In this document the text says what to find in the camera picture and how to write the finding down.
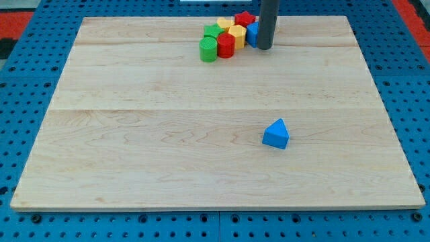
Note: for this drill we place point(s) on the blue triangle block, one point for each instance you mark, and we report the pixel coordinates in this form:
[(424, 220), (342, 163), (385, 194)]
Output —
[(276, 135)]

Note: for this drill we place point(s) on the green star block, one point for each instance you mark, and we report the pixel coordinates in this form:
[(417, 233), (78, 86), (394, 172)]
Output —
[(213, 31)]

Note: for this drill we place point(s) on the red star block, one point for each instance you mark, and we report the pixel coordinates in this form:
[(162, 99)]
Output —
[(244, 19)]

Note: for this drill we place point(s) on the green cylinder block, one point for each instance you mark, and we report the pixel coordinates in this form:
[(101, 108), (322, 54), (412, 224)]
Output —
[(208, 48)]

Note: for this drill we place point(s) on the light wooden board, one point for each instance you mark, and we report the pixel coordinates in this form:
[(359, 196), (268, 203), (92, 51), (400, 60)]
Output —
[(139, 123)]

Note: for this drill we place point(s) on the red cylinder block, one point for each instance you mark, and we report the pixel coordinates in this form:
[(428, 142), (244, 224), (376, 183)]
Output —
[(226, 46)]

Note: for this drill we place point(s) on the yellow hexagon block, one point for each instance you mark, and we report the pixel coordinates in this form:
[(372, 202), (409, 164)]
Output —
[(239, 34)]

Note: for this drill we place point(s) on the blue cube block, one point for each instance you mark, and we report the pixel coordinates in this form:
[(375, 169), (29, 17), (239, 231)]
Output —
[(252, 34)]

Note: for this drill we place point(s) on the yellow heart block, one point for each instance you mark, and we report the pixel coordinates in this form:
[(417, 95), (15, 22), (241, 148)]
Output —
[(224, 23)]

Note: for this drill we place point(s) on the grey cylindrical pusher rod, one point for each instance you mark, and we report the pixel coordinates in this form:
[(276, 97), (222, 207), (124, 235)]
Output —
[(267, 22)]

